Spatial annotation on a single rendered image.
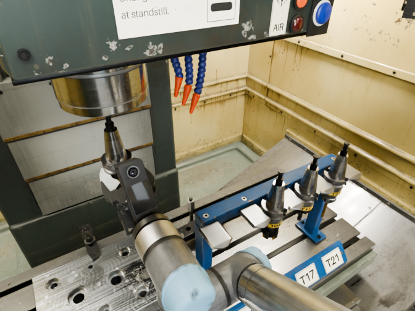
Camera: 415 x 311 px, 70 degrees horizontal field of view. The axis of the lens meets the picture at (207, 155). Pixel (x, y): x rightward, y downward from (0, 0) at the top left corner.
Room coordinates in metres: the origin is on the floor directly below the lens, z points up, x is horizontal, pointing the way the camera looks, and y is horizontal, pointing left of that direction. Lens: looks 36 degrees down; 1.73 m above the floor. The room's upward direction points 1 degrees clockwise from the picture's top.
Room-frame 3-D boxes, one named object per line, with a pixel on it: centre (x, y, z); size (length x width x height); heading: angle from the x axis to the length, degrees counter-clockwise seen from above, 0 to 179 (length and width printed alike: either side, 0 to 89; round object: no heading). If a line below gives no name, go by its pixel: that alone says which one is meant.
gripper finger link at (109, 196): (0.43, 0.18, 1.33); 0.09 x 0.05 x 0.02; 45
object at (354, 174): (0.65, -0.40, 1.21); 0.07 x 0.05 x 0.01; 31
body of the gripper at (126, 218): (0.40, 0.13, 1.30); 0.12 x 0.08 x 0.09; 32
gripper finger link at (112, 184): (0.47, 0.21, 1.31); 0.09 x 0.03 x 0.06; 45
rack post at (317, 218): (0.70, -0.37, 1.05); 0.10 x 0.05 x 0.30; 31
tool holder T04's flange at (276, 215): (0.51, -0.16, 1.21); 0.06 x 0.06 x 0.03
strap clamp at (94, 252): (0.57, 0.35, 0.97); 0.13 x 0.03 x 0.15; 31
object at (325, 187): (0.59, -0.30, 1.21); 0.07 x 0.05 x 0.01; 31
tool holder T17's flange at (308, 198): (0.56, -0.26, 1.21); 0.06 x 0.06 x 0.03
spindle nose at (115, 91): (0.51, 0.19, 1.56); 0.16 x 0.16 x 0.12
